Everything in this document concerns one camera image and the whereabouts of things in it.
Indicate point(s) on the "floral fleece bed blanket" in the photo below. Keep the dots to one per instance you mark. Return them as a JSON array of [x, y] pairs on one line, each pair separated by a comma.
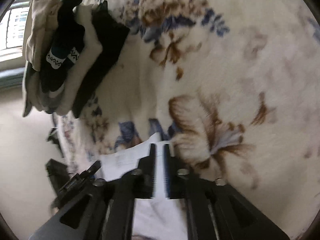
[[232, 84]]

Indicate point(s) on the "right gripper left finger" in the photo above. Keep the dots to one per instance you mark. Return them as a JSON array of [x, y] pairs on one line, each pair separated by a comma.
[[103, 209]]

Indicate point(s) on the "black folded garment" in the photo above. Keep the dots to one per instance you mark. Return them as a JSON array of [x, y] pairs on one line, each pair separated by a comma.
[[112, 36]]

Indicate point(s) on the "window with white frame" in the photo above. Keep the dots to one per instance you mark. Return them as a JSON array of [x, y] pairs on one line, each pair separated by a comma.
[[12, 29]]

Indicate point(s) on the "white t-shirt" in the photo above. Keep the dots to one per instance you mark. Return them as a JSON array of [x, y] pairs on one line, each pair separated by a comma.
[[141, 208]]

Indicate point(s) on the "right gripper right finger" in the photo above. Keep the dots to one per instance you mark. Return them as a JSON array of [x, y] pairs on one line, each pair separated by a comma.
[[215, 210]]

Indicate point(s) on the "cream folded garment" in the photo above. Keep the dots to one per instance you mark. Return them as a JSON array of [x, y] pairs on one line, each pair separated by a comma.
[[44, 23]]

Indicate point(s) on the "black patterned socks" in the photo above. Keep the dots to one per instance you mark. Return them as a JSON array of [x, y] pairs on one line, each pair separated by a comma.
[[64, 48]]

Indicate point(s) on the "grey striped folded garment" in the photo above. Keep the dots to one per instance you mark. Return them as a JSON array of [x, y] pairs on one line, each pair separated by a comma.
[[35, 95]]

